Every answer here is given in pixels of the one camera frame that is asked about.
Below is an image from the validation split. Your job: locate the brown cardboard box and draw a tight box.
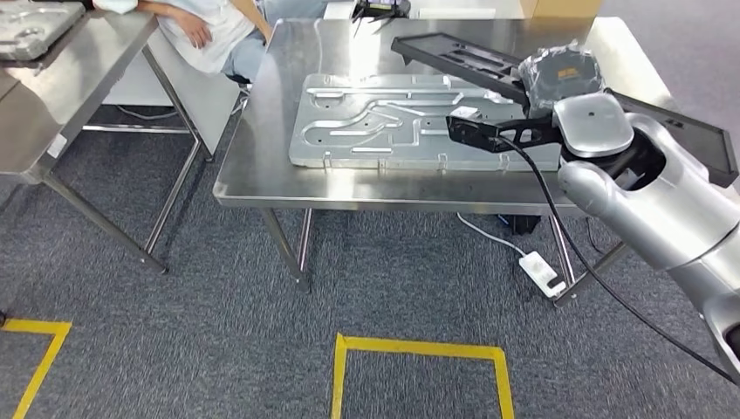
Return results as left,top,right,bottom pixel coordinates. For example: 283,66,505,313
520,0,606,18

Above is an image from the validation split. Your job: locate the silver metal workbench frame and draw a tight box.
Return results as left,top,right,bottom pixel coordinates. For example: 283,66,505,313
212,16,683,307

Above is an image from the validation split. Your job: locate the black plastic plate part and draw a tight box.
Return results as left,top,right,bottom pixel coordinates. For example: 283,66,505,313
391,31,740,189

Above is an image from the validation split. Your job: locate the white box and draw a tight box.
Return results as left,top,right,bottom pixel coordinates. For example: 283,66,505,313
100,52,175,107

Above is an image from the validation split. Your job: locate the thin white floor cable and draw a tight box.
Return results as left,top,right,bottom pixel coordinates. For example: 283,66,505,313
115,106,181,121

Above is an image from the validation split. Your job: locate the person's hand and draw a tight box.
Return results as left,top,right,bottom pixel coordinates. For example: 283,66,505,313
173,11,213,51

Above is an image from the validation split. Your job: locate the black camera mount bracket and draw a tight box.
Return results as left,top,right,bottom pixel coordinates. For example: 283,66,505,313
446,113,565,155

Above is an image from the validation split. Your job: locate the black device with cables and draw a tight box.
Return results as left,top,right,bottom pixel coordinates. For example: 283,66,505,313
351,0,412,23

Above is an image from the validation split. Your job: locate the grey carpet mat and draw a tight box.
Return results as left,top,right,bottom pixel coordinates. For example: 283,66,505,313
0,0,740,419

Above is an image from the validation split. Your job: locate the seated person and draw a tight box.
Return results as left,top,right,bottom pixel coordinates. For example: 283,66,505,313
92,0,331,85

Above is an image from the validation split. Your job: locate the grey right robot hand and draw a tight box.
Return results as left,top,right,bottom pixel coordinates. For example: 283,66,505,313
517,43,606,120

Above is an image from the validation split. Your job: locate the black camera cable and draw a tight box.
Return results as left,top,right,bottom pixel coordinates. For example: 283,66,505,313
499,136,740,386

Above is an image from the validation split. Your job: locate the white power cable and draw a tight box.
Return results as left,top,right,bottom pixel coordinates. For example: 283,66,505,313
456,212,528,258

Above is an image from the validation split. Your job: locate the black power adapter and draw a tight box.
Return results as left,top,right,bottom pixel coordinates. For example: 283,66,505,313
497,214,544,237

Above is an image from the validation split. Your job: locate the white power strip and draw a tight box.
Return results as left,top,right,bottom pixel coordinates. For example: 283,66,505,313
518,251,568,299

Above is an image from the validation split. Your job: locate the yellow floor tape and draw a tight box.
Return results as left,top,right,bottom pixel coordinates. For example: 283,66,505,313
0,319,73,419
330,333,516,419

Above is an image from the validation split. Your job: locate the stainless steel side table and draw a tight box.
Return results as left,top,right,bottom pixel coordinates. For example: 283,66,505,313
0,8,212,276

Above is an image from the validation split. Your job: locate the stamped silver metal plate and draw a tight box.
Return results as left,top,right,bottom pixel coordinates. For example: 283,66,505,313
287,72,565,173
0,0,86,62

